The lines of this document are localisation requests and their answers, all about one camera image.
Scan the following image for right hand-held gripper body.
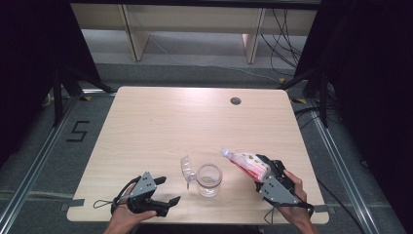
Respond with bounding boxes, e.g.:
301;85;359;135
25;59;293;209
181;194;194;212
255;159;300;207

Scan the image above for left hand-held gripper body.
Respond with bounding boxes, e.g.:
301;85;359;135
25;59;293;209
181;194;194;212
127;171;169;218

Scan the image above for red and white spout pouch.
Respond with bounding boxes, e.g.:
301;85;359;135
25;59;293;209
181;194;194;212
220;147;274;183

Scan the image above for clear glass jar with lid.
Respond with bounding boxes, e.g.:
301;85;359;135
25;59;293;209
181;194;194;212
180;155;224;198

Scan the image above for person's right hand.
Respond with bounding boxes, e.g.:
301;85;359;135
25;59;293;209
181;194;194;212
280;170;316;225

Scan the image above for person's left hand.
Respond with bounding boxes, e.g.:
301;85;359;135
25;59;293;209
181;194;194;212
110;183;158;228

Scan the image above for grey tape strip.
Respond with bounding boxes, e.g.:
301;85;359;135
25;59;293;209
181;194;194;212
59;198;86;212

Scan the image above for black metal stand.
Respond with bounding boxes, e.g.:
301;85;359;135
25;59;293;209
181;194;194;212
52;64;117;129
278;66;330;129

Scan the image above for dark curtain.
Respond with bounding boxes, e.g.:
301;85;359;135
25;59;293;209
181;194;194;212
0;0;102;169
293;0;413;228

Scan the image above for light wooden shelf unit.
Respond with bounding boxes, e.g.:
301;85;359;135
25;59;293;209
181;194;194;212
70;3;319;65

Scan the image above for black wrist strap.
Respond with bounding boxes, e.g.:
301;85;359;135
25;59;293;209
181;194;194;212
110;175;143;215
264;201;316;225

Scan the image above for thin grey cord loop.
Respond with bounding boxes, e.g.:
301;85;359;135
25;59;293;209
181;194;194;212
93;199;115;210

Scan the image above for long black floor cable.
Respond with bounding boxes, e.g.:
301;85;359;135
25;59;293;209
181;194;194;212
316;178;368;234

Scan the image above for black floor cables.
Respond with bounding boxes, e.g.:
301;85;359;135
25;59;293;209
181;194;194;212
293;105;342;131

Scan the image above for aluminium floor rail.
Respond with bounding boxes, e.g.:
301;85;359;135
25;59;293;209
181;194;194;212
0;94;81;225
306;98;378;234

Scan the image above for short aluminium cross rail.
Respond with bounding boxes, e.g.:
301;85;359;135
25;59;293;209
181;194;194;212
77;88;118;98

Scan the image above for bundle of black cables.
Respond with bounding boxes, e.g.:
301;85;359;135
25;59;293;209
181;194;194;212
260;9;305;77

